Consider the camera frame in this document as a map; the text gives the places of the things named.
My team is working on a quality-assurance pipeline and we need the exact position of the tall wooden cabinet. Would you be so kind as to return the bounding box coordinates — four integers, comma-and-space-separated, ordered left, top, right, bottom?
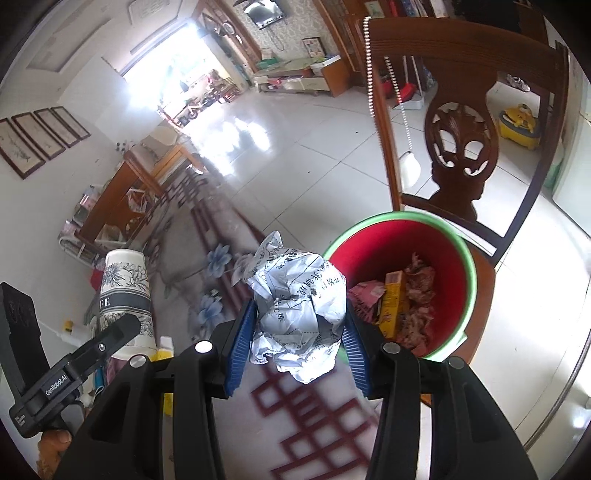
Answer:
318, 0, 371, 89

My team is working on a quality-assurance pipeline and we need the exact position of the red bucket with green rim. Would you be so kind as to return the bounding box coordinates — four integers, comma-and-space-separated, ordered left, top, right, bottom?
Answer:
322, 210, 478, 363

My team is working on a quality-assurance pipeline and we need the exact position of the parked motorbike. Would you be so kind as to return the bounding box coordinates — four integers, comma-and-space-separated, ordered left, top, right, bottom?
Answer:
158, 91, 223, 126

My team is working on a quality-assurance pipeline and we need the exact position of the framed wall picture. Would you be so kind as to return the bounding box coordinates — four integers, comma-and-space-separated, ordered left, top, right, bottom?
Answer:
0, 117, 41, 181
34, 108, 81, 149
50, 106, 92, 141
11, 112, 66, 161

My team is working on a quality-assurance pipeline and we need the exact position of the wall television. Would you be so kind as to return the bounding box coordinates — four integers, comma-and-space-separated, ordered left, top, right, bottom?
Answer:
244, 0, 290, 31

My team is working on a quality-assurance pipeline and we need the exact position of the wooden side table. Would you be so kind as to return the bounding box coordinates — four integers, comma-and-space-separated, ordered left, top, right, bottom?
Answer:
75, 137, 205, 256

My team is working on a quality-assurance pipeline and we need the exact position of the white printed paper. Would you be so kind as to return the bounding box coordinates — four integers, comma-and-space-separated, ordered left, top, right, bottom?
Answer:
240, 231, 348, 385

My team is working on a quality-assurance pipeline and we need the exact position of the yellow toy car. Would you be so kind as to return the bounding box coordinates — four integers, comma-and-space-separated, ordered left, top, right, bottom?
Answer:
498, 103, 542, 151

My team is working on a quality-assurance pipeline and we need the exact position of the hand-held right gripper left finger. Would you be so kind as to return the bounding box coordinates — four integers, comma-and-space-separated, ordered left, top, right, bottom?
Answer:
53, 298, 259, 480

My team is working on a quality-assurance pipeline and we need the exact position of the white beaded cord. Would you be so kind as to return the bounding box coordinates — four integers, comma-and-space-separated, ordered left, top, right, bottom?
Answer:
363, 17, 422, 191

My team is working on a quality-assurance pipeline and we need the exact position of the yellow carton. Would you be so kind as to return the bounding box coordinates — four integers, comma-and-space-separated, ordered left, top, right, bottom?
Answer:
376, 270, 412, 340

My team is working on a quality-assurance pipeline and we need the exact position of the person's left hand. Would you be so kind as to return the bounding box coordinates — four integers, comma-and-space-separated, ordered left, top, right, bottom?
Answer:
38, 428, 73, 470

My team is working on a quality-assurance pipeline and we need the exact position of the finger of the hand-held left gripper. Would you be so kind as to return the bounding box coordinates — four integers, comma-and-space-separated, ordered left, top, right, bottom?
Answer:
69, 315, 142, 366

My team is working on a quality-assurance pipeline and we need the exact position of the low television cabinet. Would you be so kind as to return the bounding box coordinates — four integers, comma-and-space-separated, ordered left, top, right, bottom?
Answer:
251, 54, 354, 99

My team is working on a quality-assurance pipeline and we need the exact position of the carved wooden chair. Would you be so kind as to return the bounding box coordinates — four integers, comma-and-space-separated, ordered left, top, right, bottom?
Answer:
362, 15, 572, 370

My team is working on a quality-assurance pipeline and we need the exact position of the white wire rack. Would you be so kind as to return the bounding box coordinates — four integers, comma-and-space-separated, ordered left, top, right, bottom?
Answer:
58, 225, 108, 269

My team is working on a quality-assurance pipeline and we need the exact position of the floral paper cup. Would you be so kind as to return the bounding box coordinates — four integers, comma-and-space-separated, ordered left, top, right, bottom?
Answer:
98, 248, 158, 362

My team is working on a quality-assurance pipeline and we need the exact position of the red dustpan with broom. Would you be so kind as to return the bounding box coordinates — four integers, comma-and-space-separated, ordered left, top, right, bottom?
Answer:
396, 54, 428, 112

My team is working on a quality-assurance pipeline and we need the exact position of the floral tablecloth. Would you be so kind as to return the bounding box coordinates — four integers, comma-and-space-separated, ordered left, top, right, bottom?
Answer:
139, 170, 385, 480

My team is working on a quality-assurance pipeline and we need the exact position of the yellow paper packet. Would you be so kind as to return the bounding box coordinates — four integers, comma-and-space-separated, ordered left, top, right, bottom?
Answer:
157, 347, 176, 416

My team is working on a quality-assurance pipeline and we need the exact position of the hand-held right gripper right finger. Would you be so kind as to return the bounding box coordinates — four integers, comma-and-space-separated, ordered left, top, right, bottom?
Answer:
342, 305, 539, 480

